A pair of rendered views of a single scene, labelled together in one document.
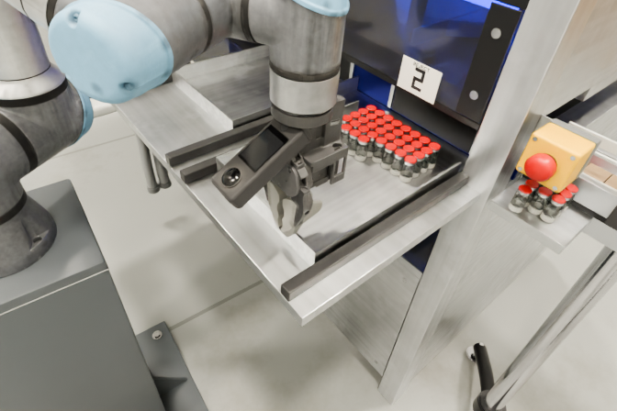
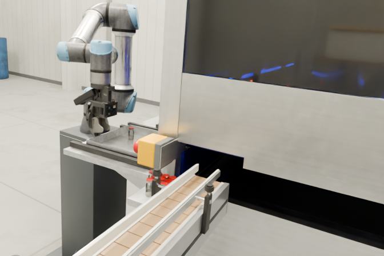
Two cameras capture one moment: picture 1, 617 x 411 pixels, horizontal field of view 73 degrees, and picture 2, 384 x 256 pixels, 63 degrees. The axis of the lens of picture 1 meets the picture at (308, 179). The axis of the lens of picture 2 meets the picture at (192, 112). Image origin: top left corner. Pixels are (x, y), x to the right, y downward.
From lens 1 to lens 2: 1.19 m
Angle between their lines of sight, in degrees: 64
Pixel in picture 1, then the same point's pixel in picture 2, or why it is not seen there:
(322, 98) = (92, 78)
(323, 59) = (92, 65)
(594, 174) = (183, 190)
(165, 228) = not seen: hidden behind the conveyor
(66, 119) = (121, 100)
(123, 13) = (63, 43)
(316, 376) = not seen: outside the picture
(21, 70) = (117, 82)
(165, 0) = (75, 44)
